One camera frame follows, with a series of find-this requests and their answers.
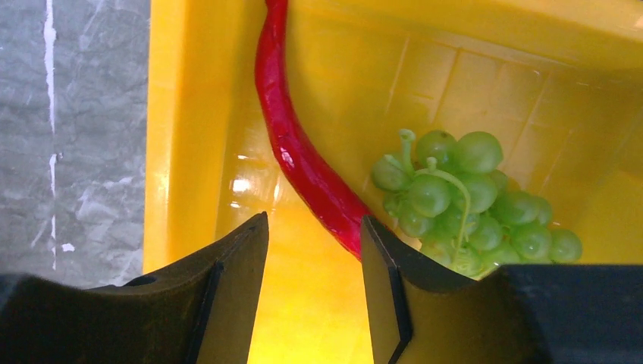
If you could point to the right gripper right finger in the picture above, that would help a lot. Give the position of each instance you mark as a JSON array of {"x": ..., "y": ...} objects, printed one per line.
[{"x": 421, "y": 312}]

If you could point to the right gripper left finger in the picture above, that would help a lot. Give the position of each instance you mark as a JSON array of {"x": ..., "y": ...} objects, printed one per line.
[{"x": 199, "y": 309}]

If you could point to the yellow plastic tray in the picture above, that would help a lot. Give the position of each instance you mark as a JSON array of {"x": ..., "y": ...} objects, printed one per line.
[{"x": 559, "y": 83}]

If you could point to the green toy grapes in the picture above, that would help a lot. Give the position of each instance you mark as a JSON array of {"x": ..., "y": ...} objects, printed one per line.
[{"x": 450, "y": 195}]

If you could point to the red toy chili pepper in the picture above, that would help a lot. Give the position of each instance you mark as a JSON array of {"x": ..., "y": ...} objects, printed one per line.
[{"x": 328, "y": 197}]

